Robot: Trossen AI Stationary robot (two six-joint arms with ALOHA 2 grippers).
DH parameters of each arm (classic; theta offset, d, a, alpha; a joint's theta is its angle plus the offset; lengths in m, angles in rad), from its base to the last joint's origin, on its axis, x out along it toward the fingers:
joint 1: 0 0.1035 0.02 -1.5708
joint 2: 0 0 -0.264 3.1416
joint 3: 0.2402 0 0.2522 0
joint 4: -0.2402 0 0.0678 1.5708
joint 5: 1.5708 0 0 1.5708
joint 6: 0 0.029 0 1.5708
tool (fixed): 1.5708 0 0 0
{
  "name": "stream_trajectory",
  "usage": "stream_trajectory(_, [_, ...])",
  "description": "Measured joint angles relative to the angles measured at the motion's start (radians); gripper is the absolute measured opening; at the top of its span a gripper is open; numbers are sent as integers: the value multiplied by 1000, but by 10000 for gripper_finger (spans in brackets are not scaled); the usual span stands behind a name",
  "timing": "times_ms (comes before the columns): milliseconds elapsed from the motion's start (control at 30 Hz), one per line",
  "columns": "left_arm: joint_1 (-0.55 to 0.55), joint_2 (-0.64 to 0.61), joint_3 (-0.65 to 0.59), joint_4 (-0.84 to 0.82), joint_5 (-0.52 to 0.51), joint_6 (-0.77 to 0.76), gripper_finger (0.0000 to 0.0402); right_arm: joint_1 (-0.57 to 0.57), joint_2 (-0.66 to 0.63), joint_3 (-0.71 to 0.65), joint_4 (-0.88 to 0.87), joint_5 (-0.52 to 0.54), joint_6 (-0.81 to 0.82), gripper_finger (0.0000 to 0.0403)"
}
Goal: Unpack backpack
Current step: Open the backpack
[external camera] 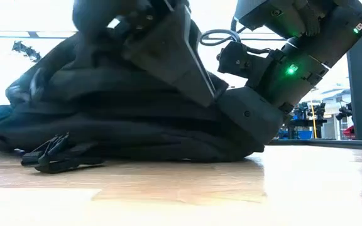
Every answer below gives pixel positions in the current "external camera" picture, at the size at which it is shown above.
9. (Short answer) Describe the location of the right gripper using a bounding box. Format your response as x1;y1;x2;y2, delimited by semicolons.
217;87;290;145

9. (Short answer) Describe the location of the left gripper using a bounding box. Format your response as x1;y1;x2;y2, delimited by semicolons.
105;0;216;107

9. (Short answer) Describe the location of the black backpack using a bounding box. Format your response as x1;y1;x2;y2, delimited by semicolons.
0;31;265;174

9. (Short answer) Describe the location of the black robot workstation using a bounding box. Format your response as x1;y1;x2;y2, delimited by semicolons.
289;102;328;139
336;102;353;122

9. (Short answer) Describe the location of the yellow pole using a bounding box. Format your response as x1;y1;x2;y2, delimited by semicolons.
309;100;317;139

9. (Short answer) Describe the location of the red object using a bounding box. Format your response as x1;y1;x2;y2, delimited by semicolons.
343;125;356;139

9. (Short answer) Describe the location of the black hanging ceiling fixture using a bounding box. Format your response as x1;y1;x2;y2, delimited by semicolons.
12;40;42;63

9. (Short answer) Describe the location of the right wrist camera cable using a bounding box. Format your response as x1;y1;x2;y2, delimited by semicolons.
199;28;242;47

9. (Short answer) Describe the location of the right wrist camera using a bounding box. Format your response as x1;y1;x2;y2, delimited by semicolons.
217;40;275;81

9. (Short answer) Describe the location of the black aluminium table frame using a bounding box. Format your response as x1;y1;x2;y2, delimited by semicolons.
268;139;362;151

